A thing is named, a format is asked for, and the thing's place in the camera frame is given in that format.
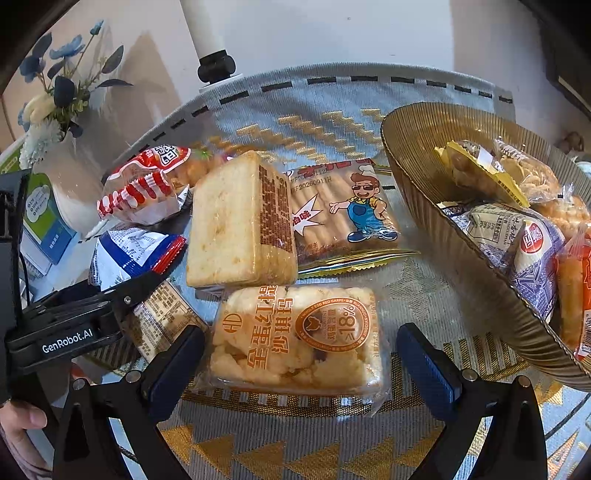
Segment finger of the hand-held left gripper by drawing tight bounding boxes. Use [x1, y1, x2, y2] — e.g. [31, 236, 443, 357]
[92, 270, 172, 324]

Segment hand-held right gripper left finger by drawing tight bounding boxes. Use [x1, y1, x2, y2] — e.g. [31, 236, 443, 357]
[52, 325, 206, 480]

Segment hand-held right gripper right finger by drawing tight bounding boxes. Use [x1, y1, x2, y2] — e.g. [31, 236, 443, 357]
[396, 323, 548, 480]

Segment clear brown print cracker packet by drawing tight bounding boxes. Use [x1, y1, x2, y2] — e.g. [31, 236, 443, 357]
[122, 279, 211, 365]

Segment orange label sachima packet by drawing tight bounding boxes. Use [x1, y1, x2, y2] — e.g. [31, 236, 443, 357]
[198, 286, 393, 416]

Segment amber ribbed glass bowl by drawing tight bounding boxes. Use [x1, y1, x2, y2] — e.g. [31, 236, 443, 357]
[381, 104, 591, 379]

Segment cartoon print biscuit packet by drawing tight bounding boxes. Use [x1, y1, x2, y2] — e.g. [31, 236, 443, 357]
[281, 159, 419, 278]

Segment person's left hand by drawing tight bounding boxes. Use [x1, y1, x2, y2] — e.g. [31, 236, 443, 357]
[0, 399, 51, 478]

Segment blue white snack packet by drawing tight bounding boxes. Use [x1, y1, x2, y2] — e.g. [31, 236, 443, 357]
[90, 231, 185, 289]

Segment red striped snack packet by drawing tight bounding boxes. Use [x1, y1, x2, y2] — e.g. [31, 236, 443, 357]
[97, 145, 213, 227]

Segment white ceramic vase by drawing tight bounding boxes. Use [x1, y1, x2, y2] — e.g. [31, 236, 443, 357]
[44, 134, 112, 236]

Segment clear toast slice packet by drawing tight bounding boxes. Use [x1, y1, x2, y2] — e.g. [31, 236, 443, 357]
[185, 150, 300, 291]

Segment green white book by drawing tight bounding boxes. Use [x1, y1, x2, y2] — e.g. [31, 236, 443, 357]
[0, 138, 78, 278]

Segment purple patterned snack packet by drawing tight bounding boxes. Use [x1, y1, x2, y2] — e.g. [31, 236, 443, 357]
[455, 202, 566, 324]

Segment orange red snack packet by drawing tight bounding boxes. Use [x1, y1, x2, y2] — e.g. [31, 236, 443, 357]
[554, 231, 591, 363]

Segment yellow brown snack packet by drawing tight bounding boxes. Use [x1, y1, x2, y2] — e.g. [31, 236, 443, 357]
[434, 140, 531, 209]

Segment blue white artificial flowers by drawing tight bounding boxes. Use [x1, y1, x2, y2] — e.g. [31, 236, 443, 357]
[17, 21, 134, 169]

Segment white desk lamp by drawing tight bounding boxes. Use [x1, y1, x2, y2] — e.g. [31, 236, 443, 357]
[180, 0, 238, 88]

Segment patterned woven tablecloth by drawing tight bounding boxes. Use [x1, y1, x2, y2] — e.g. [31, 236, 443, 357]
[85, 65, 591, 480]

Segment small brown figurine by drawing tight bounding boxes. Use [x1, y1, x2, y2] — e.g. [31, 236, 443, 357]
[556, 131, 585, 155]

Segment dark flat screen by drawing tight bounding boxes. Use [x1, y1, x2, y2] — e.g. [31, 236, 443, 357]
[522, 0, 591, 112]

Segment clear ring snack packet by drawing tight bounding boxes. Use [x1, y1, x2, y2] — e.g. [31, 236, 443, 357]
[492, 137, 563, 204]

